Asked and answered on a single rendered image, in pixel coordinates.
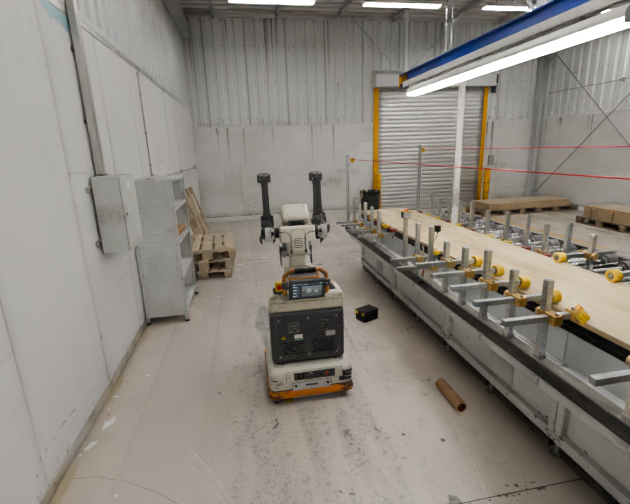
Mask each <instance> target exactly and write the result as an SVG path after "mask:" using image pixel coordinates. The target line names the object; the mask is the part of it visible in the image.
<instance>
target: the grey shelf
mask: <svg viewBox="0 0 630 504"><path fill-rule="evenodd" d="M147 178H152V179H153V178H154V179H155V180H146V179H147ZM134 183H135V189H136V196H137V202H138V209H139V215H140V222H141V229H142V235H143V241H142V242H141V243H140V244H139V245H138V246H136V247H135V250H136V256H137V262H138V268H139V275H140V281H141V287H142V294H143V300H144V306H145V312H146V319H147V325H151V324H152V323H151V321H150V318H157V317H166V316H176V315H184V313H185V320H186V321H189V320H190V318H189V313H188V309H189V303H190V302H191V300H192V298H193V295H194V292H195V294H198V291H197V283H196V275H195V266H194V257H193V250H192V241H191V233H190V225H189V216H188V208H187V200H186V191H185V183H184V175H170V176H148V177H143V178H139V179H135V180H134ZM181 183H182V187H181ZM183 187H184V188H183ZM182 192H183V195H182ZM184 195H185V196H184ZM185 203H186V204H185ZM185 206H186V207H185ZM184 208H185V211H184ZM186 211H187V212H186ZM186 214H187V215H186ZM185 216H186V219H185ZM187 220H188V221H187ZM177 223H178V224H179V225H180V224H182V223H183V224H185V225H186V224H187V227H186V228H185V230H184V231H183V232H182V233H181V234H180V235H178V227H177ZM172 224H173V225H172ZM173 229H174V233H173ZM175 229H176V230H175ZM175 231H176V232H175ZM187 233H188V236H187ZM174 237H175V240H174ZM189 237H190V238H189ZM188 241H189V244H188ZM190 246H191V247H190ZM189 249H190V252H189ZM191 252H192V253H191ZM176 253H177V255H176ZM178 253H179V254H178ZM178 255H179V256H178ZM191 255H192V256H191ZM177 259H178V263H177ZM192 261H193V262H192ZM191 265H192V268H191ZM193 270H194V271H193ZM192 273H193V277H192ZM143 274H144V277H143ZM194 277H195V278H194ZM194 280H195V281H194ZM193 282H194V284H193ZM186 314H187V315H186ZM148 318H149V319H148Z"/></svg>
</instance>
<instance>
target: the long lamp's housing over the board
mask: <svg viewBox="0 0 630 504"><path fill-rule="evenodd" d="M621 18H624V22H626V23H630V3H628V4H625V5H622V6H620V7H617V8H615V9H612V10H610V11H607V12H604V13H602V14H599V15H597V16H594V17H591V18H589V19H586V20H584V21H581V22H578V23H576V24H573V25H571V26H568V27H565V28H563V29H560V30H558V31H555V32H552V33H550V34H547V35H545V36H542V37H539V38H537V39H534V40H532V41H529V42H526V43H524V44H521V45H519V46H516V47H513V48H511V49H508V50H506V51H503V52H500V53H498V54H495V55H493V56H490V57H487V58H485V59H482V60H480V61H477V62H474V63H472V64H469V65H467V66H464V67H461V68H459V69H456V70H454V71H451V72H448V73H446V74H443V75H441V76H438V77H435V78H433V79H430V80H428V81H425V82H422V83H420V84H417V85H415V86H412V87H409V88H408V89H407V91H406V96H408V93H411V92H414V91H416V90H419V89H422V88H425V87H428V86H431V85H434V84H436V83H439V82H442V81H445V80H448V79H451V78H453V77H456V76H459V75H462V74H465V73H468V72H470V71H473V70H476V69H479V68H482V67H485V66H488V65H490V64H493V63H496V62H499V61H502V60H505V59H507V58H510V57H513V56H516V55H519V54H522V53H524V52H527V51H530V50H533V49H536V48H539V47H541V46H544V45H547V44H550V43H553V42H556V41H559V40H561V39H564V38H567V37H570V36H573V35H576V34H578V33H581V32H584V31H587V30H590V29H593V28H595V27H598V26H601V25H604V24H607V23H610V22H613V21H615V20H618V19H621Z"/></svg>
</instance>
